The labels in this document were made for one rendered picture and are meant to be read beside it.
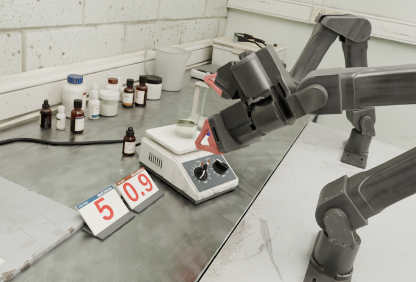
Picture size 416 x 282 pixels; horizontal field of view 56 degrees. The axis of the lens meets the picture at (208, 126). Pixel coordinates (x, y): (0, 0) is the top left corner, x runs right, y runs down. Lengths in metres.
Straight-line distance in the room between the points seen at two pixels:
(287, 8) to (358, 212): 1.68
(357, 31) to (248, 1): 1.23
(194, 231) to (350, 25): 0.67
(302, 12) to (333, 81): 1.63
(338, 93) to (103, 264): 0.43
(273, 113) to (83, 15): 0.83
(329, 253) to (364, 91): 0.27
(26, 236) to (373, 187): 0.53
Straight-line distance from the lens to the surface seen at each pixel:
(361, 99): 0.59
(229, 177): 0.86
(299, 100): 0.57
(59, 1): 1.21
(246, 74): 0.60
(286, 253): 0.74
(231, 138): 0.66
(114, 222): 0.73
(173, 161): 0.82
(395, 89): 0.59
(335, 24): 1.09
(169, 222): 0.74
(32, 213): 0.74
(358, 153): 1.24
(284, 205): 0.87
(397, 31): 2.16
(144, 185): 0.81
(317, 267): 0.71
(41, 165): 0.91
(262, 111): 0.61
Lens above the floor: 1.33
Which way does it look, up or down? 21 degrees down
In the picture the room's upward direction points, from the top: 10 degrees clockwise
